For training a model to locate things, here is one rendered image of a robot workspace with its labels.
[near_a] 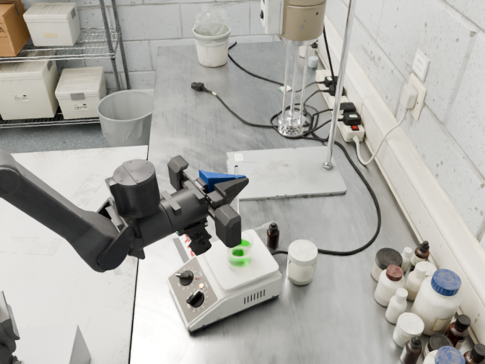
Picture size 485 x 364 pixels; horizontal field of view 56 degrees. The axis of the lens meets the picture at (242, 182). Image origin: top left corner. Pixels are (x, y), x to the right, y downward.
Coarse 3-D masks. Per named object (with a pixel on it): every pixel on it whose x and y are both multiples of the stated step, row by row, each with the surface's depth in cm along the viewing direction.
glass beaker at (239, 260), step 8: (248, 232) 85; (248, 240) 86; (232, 248) 82; (240, 248) 82; (248, 248) 82; (232, 256) 84; (240, 256) 83; (248, 256) 84; (232, 264) 85; (240, 264) 85; (248, 264) 86
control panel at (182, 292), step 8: (192, 264) 91; (176, 272) 92; (200, 272) 89; (176, 280) 91; (200, 280) 88; (208, 280) 88; (176, 288) 90; (184, 288) 89; (192, 288) 88; (200, 288) 87; (208, 288) 86; (176, 296) 89; (184, 296) 88; (208, 296) 86; (216, 296) 85; (184, 304) 87; (208, 304) 85; (184, 312) 86; (192, 312) 85; (200, 312) 84; (192, 320) 84
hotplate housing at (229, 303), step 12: (204, 264) 90; (276, 276) 88; (216, 288) 86; (240, 288) 86; (252, 288) 86; (264, 288) 88; (276, 288) 90; (228, 300) 85; (240, 300) 86; (252, 300) 88; (264, 300) 91; (180, 312) 87; (204, 312) 84; (216, 312) 85; (228, 312) 87; (192, 324) 84; (204, 324) 86
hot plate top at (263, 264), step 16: (256, 240) 92; (208, 256) 89; (224, 256) 89; (256, 256) 89; (272, 256) 89; (224, 272) 86; (240, 272) 86; (256, 272) 86; (272, 272) 86; (224, 288) 83
